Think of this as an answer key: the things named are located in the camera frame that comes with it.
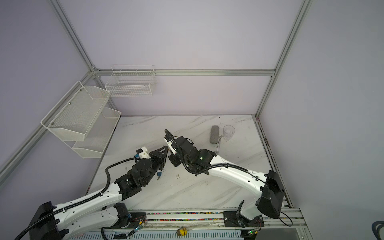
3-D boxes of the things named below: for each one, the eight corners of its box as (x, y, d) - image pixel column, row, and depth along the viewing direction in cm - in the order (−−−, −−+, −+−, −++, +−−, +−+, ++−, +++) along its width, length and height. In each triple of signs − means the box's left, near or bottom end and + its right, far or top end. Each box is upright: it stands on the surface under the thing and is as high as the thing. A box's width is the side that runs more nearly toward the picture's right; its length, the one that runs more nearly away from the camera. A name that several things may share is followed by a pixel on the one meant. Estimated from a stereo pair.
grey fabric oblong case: (209, 143, 106) (209, 141, 104) (210, 127, 116) (211, 124, 114) (218, 144, 105) (218, 142, 103) (219, 127, 115) (219, 125, 113)
